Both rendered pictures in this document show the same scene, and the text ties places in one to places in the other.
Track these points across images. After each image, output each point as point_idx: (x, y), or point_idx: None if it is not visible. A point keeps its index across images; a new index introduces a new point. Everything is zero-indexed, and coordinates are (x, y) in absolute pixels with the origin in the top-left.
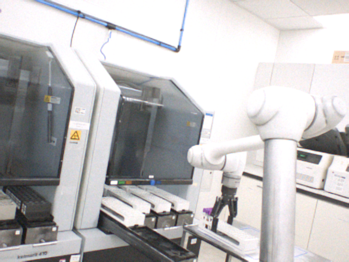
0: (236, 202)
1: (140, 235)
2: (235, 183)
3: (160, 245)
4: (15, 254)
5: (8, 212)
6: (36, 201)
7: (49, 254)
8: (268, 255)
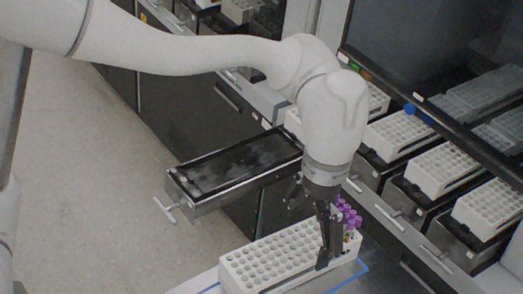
0: (331, 226)
1: (264, 144)
2: (303, 164)
3: (231, 164)
4: None
5: (236, 15)
6: (281, 25)
7: (243, 94)
8: None
